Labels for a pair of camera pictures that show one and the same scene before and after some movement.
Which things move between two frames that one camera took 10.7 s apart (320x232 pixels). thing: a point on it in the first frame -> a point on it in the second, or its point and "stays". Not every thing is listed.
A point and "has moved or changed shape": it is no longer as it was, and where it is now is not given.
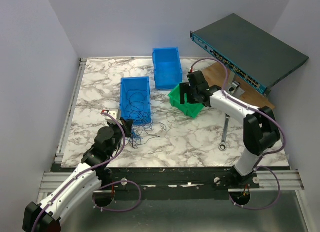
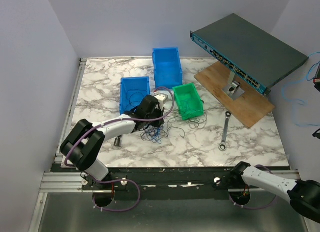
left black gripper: (128, 123) -> (160, 112)
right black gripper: (185, 88) -> (316, 80)
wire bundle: (139, 135) -> (157, 133)
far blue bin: (168, 73) stays
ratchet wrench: (222, 145) stays
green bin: (191, 110) has moved or changed shape
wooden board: (215, 73) stays
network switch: (259, 58) stays
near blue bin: (135, 98) stays
